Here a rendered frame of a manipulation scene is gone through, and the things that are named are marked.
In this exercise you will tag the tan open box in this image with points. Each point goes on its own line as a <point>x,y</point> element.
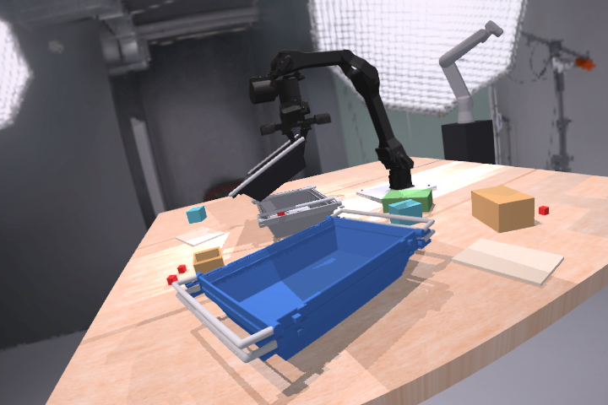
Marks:
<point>207,260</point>

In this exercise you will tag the green rectangular block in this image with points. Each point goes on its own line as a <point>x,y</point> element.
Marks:
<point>425,197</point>

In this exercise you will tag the tan rectangular box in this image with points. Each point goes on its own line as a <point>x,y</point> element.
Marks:
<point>502,208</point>

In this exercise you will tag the light blue block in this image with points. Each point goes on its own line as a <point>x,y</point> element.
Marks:
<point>197,214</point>
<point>407,208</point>

